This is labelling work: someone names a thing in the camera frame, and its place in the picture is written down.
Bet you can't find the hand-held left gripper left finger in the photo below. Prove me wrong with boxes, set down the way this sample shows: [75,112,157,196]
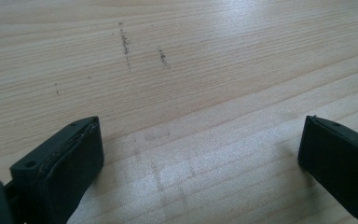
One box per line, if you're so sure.
[9,116,105,224]

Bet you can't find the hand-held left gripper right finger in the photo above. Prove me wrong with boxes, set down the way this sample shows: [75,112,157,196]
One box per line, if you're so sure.
[297,114,358,224]

